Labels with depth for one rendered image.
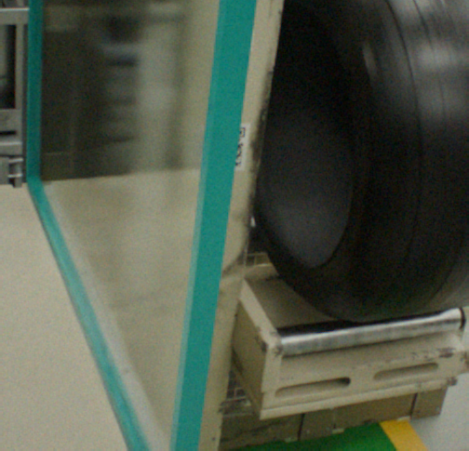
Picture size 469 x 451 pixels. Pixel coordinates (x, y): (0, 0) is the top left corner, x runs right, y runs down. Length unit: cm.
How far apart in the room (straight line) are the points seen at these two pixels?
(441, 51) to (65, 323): 64
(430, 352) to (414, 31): 57
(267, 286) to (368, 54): 64
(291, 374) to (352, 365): 10
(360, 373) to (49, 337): 77
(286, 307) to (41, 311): 88
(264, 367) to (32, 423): 70
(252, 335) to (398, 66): 47
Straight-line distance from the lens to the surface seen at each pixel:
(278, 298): 190
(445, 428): 296
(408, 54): 140
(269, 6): 140
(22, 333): 103
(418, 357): 174
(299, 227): 186
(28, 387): 97
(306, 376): 165
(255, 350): 160
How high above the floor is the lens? 191
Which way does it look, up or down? 31 degrees down
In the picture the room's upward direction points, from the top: 8 degrees clockwise
